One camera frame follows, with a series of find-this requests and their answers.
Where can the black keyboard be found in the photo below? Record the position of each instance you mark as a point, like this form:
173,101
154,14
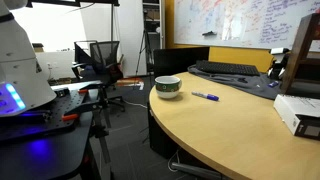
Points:
226,68

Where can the black computer monitor back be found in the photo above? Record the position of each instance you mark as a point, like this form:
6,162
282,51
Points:
173,61

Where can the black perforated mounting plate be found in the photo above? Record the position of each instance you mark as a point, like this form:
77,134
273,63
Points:
45,120

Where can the dark wooden shelf frame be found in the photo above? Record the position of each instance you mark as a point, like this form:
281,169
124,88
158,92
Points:
303,65

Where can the grey cloth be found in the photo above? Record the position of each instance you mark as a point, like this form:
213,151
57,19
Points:
258,85

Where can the white black cardboard box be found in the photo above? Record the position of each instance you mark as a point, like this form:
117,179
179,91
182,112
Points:
300,114

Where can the white whiteboard with writing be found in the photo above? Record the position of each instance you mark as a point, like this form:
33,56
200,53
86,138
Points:
263,24

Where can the white green patterned mug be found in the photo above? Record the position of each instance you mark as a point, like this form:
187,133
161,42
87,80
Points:
167,87

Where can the orange clamp handle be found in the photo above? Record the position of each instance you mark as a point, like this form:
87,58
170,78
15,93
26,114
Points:
69,117

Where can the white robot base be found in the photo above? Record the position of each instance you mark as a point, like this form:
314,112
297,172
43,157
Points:
23,85

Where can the small blue object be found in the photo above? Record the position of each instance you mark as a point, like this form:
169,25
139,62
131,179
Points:
273,84

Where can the black whiteboard eraser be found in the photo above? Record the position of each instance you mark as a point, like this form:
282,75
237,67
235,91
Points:
210,33

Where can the blue white marker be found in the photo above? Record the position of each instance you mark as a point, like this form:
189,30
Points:
206,96

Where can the black camera tripod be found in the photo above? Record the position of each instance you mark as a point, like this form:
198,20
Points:
145,46

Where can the black mesh office chair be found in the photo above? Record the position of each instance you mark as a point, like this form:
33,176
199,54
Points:
101,64

